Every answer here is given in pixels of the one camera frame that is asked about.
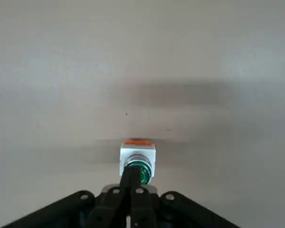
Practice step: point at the green push button switch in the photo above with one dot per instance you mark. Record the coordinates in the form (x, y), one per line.
(138, 155)

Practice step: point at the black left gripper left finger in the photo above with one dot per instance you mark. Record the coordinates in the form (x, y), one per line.
(109, 206)

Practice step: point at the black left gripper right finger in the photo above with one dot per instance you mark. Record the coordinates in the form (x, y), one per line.
(145, 209)

